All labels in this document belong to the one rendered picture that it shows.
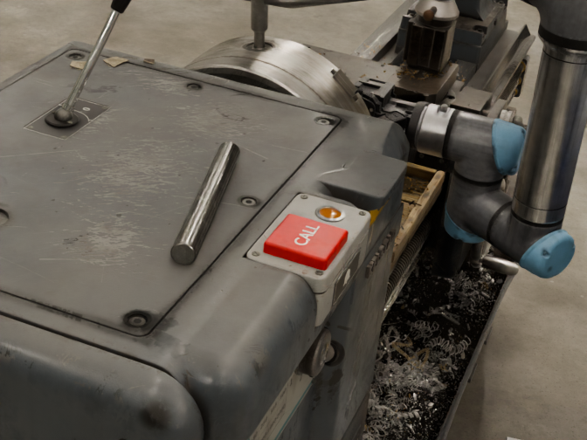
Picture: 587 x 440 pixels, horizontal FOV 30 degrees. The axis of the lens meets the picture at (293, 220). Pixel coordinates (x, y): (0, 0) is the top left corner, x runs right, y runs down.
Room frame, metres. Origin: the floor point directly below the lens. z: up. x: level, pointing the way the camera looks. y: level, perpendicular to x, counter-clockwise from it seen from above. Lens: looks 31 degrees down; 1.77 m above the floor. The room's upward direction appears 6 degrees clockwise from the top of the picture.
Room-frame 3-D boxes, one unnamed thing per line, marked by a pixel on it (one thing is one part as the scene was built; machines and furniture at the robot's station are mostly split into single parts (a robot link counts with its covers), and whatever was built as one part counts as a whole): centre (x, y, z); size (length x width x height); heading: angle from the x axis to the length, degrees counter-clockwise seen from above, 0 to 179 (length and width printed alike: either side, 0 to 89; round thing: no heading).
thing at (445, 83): (1.86, -0.20, 0.99); 0.20 x 0.10 x 0.05; 161
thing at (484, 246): (1.87, -0.36, 0.75); 0.27 x 0.10 x 0.23; 161
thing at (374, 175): (0.99, -0.06, 1.24); 0.09 x 0.08 x 0.03; 161
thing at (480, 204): (1.45, -0.28, 0.98); 0.11 x 0.08 x 0.11; 38
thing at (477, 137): (1.46, -0.27, 1.07); 0.11 x 0.08 x 0.09; 72
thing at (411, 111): (1.52, -0.12, 1.08); 0.12 x 0.09 x 0.08; 72
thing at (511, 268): (1.75, -0.39, 0.69); 0.08 x 0.03 x 0.03; 71
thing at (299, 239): (0.83, -0.01, 1.26); 0.06 x 0.06 x 0.02; 71
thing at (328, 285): (0.86, -0.02, 1.23); 0.13 x 0.08 x 0.05; 161
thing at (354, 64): (1.91, -0.15, 0.95); 0.43 x 0.17 x 0.05; 71
